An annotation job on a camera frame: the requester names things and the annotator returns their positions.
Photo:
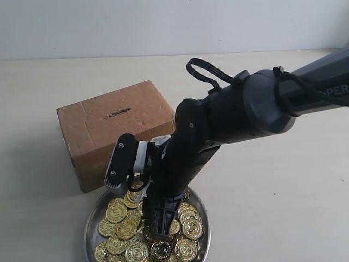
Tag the gold coin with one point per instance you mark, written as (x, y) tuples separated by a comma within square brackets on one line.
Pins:
[(185, 250), (106, 228), (116, 213), (114, 245)]

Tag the gold coin front left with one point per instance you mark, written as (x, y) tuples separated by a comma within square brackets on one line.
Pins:
[(114, 245)]

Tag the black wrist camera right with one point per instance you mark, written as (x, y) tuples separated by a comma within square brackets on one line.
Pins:
[(120, 171)]

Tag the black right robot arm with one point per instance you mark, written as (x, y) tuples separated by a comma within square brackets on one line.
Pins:
[(239, 108)]

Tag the round steel plate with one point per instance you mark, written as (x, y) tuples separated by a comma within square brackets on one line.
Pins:
[(92, 237)]

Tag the gold coin far left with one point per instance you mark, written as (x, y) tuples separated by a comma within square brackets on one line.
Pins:
[(106, 228)]

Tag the gold coin front right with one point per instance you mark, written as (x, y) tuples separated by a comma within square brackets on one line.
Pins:
[(185, 250)]

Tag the gold coin right edge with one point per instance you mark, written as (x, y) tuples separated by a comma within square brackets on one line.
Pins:
[(192, 228)]

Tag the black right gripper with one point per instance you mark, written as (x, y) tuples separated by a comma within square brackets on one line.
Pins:
[(172, 162)]

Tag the gold coin left upper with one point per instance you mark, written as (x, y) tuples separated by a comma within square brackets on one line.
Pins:
[(116, 213)]

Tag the brown cardboard box with slot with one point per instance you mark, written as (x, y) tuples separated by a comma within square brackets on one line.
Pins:
[(91, 127)]

